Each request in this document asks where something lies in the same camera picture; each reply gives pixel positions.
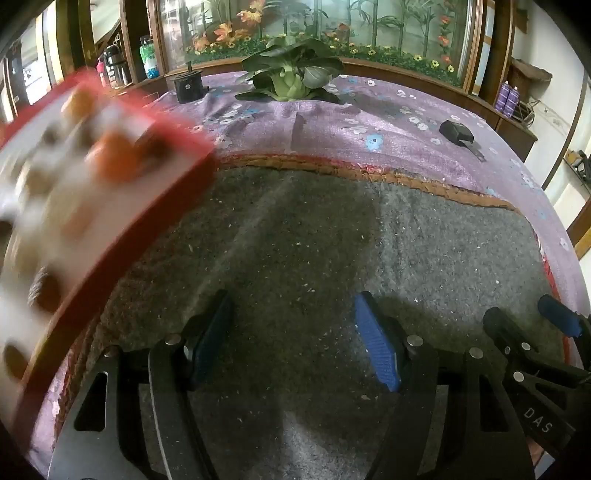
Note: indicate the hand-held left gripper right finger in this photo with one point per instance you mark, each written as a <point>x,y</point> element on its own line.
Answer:
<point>379,350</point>

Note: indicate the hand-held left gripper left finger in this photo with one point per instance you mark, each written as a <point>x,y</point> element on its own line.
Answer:
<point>216,325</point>

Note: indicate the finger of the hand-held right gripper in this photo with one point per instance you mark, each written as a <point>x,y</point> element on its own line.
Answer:
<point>498,325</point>
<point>561,316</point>

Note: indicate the red cardboard tray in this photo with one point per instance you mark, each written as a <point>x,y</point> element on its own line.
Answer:
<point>152,203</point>

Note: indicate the grey mat with orange border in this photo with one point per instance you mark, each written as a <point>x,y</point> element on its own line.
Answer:
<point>323,230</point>

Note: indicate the small black device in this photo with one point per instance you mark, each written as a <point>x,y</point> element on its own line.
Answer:
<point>457,131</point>

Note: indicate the purple bottle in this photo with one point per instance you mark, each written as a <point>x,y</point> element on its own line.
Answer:
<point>514,101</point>
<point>501,97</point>

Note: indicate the purple floral tablecloth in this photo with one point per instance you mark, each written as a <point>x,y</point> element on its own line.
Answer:
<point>351,115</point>

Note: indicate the black cylindrical motor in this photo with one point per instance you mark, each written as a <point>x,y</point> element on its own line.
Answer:
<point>187,85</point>

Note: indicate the green bok choy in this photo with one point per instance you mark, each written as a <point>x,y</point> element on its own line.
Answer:
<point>291,69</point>

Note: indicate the plastic bottle with green label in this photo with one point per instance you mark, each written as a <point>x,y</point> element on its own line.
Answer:
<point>150,57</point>

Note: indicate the red bottle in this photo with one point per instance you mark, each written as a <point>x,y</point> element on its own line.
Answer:
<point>101,71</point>

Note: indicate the black and silver thermos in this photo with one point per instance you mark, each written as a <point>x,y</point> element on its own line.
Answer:
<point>115,64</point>

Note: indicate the wooden shelf cabinet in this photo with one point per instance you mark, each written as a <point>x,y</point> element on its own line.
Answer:
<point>134,27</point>

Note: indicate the flower painted glass panel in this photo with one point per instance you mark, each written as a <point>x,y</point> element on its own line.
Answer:
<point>323,27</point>

